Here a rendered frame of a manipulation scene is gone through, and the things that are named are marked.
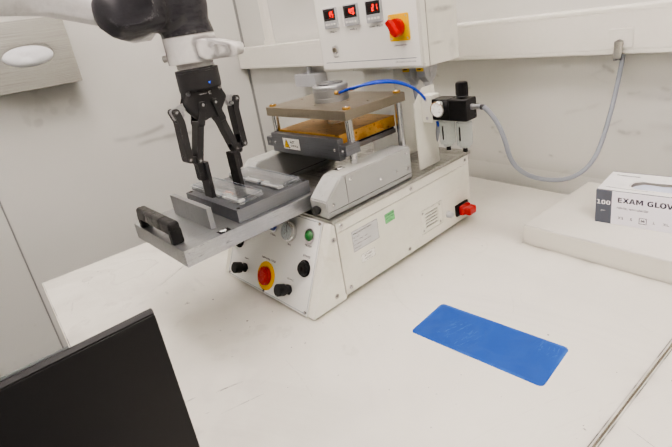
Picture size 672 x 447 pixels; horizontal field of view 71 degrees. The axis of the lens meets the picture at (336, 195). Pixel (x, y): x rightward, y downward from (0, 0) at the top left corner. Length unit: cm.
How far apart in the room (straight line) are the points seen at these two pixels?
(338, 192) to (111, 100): 156
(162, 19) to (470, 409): 75
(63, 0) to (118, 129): 137
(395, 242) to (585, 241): 38
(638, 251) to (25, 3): 115
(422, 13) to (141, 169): 164
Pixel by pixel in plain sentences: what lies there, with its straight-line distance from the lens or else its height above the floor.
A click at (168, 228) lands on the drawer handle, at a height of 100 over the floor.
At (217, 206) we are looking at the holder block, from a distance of 90.
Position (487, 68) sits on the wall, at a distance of 146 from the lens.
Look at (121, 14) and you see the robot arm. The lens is 85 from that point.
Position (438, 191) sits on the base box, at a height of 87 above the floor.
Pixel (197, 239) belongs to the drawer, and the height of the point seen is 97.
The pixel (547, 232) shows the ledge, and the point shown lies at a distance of 110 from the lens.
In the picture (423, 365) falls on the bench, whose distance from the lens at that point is 81.
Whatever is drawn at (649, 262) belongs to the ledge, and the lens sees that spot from 103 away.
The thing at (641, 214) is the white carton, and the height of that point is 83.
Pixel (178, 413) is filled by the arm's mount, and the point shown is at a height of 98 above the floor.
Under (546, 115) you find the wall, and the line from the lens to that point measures 139.
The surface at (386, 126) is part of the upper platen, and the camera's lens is 106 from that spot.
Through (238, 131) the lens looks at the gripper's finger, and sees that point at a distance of 93.
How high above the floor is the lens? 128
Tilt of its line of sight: 20 degrees down
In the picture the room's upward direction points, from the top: 9 degrees counter-clockwise
